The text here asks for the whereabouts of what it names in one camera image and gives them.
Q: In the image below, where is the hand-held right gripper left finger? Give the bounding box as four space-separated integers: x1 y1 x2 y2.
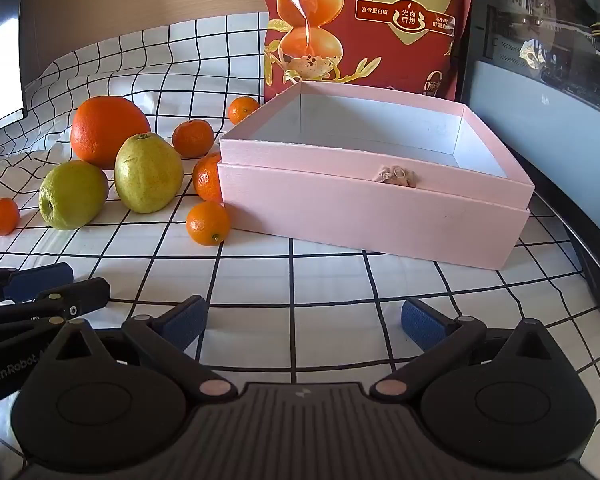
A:
55 295 236 403

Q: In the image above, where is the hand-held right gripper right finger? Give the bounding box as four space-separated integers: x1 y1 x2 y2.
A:
367 297 563 403

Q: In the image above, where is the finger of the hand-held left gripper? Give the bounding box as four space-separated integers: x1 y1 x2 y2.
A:
0 261 74 306
0 277 112 329

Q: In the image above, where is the orange mandarin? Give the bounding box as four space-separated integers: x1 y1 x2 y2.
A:
192 152 224 204
0 197 21 236
186 201 231 247
228 96 261 126
172 119 215 159

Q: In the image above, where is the green pear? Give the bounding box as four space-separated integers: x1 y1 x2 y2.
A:
38 160 110 231

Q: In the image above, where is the pink cardboard box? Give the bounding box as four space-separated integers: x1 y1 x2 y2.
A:
216 81 536 271

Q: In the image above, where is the yellow speckled pear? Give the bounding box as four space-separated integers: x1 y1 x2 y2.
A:
114 132 184 214

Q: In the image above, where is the large orange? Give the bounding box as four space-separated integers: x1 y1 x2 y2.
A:
70 96 152 170

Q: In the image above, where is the white black checkered cloth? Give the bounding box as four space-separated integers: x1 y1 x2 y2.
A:
0 11 600 480

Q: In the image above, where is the red snack bag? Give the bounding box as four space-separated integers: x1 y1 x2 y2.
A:
260 0 478 103

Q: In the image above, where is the glass sided computer case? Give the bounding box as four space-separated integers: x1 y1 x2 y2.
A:
455 0 600 333

